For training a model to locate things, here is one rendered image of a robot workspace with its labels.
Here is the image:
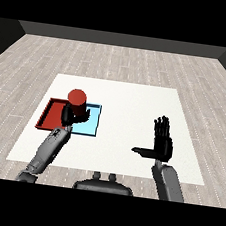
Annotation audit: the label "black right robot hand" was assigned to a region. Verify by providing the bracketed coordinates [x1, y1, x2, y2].
[129, 112, 178, 164]

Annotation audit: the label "red shallow open box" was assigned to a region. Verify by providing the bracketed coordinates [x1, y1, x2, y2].
[34, 95, 69, 134]

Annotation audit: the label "dark grey robot body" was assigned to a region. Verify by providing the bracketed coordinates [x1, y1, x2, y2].
[72, 169, 137, 197]

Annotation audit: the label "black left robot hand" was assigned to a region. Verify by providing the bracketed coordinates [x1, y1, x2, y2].
[59, 102, 93, 131]

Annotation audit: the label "red can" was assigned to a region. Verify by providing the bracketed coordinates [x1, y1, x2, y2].
[64, 87, 90, 118]

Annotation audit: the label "light blue shallow open box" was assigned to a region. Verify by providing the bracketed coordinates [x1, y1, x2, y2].
[69, 101, 103, 138]

